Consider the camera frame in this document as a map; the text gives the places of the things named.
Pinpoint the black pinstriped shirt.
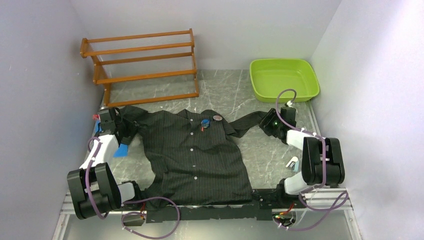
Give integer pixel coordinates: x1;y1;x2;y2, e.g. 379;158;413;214
121;106;266;205

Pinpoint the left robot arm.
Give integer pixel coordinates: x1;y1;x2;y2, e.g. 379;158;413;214
67;107;144;220

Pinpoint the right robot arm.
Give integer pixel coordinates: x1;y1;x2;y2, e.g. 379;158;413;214
259;107;346;208

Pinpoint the blue flat mat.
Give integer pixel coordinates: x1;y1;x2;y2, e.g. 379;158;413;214
93;120;129;158

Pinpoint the green plastic basin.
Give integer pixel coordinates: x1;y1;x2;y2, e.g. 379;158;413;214
249;58;320;103

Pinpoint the orange wooden shoe rack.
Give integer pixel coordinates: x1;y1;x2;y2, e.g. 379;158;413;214
79;28;200;107

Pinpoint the black base beam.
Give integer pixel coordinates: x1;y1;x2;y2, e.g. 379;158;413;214
109;188;308;223

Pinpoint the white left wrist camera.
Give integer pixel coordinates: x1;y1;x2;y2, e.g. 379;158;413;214
92;114;100;121

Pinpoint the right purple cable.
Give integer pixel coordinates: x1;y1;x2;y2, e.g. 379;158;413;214
273;88;349;232

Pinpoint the purple cable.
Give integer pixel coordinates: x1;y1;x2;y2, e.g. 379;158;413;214
84;137;181;240
273;88;349;232

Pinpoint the aluminium frame rail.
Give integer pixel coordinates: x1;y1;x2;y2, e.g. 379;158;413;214
62;188;353;218

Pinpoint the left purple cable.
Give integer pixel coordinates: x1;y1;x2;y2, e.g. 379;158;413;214
84;137;181;240

